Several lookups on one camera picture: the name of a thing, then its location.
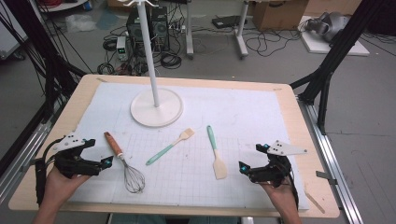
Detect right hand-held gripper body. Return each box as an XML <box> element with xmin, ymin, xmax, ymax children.
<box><xmin>248</xmin><ymin>139</ymin><xmax>308</xmax><ymax>189</ymax></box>

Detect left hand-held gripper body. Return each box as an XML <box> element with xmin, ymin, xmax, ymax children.
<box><xmin>50</xmin><ymin>133</ymin><xmax>104</xmax><ymax>180</ymax></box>

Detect wooden-handled wire whisk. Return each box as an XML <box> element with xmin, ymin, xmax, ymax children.
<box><xmin>103</xmin><ymin>131</ymin><xmax>147</xmax><ymax>194</ymax></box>

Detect green-handled cream spatula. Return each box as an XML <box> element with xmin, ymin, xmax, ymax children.
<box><xmin>206</xmin><ymin>125</ymin><xmax>228</xmax><ymax>180</ymax></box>

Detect teal-handled wooden spoon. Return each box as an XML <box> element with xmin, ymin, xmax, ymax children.
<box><xmin>145</xmin><ymin>127</ymin><xmax>196</xmax><ymax>166</ymax></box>

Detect white hook stand rack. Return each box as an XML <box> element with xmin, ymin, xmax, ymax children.
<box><xmin>118</xmin><ymin>0</ymin><xmax>184</xmax><ymax>129</ymax></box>

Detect person's right hand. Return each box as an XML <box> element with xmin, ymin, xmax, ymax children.
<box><xmin>260</xmin><ymin>180</ymin><xmax>298</xmax><ymax>211</ymax></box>

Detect person's left hand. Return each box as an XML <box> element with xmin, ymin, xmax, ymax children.
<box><xmin>45</xmin><ymin>167</ymin><xmax>92</xmax><ymax>203</ymax></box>

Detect thin wooden stick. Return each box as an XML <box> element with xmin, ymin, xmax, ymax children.
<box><xmin>304</xmin><ymin>189</ymin><xmax>327</xmax><ymax>215</ymax></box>

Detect white grid mat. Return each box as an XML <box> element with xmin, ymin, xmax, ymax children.
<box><xmin>69</xmin><ymin>81</ymin><xmax>311</xmax><ymax>211</ymax></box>

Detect small bench power supply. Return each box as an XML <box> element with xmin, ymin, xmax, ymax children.
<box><xmin>116</xmin><ymin>35</ymin><xmax>129</xmax><ymax>62</ymax></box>

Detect white floor board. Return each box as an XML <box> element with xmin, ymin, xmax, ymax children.
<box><xmin>298</xmin><ymin>15</ymin><xmax>371</xmax><ymax>57</ymax></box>

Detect white desk leg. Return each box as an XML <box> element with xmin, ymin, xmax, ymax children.
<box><xmin>233</xmin><ymin>0</ymin><xmax>250</xmax><ymax>60</ymax></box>
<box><xmin>185</xmin><ymin>0</ymin><xmax>195</xmax><ymax>60</ymax></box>

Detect clear plastic sheet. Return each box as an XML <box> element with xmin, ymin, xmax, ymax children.
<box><xmin>64</xmin><ymin>13</ymin><xmax>98</xmax><ymax>34</ymax></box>

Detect flat black device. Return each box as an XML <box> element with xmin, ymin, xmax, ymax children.
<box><xmin>212</xmin><ymin>15</ymin><xmax>248</xmax><ymax>30</ymax></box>

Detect cardboard box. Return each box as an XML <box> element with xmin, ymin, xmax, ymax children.
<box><xmin>251</xmin><ymin>0</ymin><xmax>309</xmax><ymax>32</ymax></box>

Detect grey headset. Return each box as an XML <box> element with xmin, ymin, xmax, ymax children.
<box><xmin>304</xmin><ymin>11</ymin><xmax>351</xmax><ymax>43</ymax></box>

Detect white power strip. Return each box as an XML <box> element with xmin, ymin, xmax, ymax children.
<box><xmin>169</xmin><ymin>24</ymin><xmax>187</xmax><ymax>34</ymax></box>

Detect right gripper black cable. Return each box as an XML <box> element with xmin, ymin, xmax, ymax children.
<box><xmin>287</xmin><ymin>172</ymin><xmax>301</xmax><ymax>212</ymax></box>

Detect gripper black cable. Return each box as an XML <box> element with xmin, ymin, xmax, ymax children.
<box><xmin>287</xmin><ymin>172</ymin><xmax>301</xmax><ymax>212</ymax></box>
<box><xmin>35</xmin><ymin>138</ymin><xmax>64</xmax><ymax>207</ymax></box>

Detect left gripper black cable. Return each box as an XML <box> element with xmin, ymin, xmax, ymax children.
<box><xmin>35</xmin><ymin>138</ymin><xmax>64</xmax><ymax>207</ymax></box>

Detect aluminium rail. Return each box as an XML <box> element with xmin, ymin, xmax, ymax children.
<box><xmin>0</xmin><ymin>120</ymin><xmax>54</xmax><ymax>204</ymax></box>
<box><xmin>297</xmin><ymin>96</ymin><xmax>364</xmax><ymax>224</ymax></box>

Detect coiled black cable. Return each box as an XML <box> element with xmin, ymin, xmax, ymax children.
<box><xmin>96</xmin><ymin>62</ymin><xmax>117</xmax><ymax>76</ymax></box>
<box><xmin>159</xmin><ymin>51</ymin><xmax>183</xmax><ymax>70</ymax></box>

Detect loose black floor cables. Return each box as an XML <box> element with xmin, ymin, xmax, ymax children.
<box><xmin>245</xmin><ymin>28</ymin><xmax>302</xmax><ymax>58</ymax></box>

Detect black frame post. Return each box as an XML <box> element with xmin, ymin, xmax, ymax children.
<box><xmin>289</xmin><ymin>0</ymin><xmax>396</xmax><ymax>135</ymax></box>
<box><xmin>0</xmin><ymin>0</ymin><xmax>88</xmax><ymax>125</ymax></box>

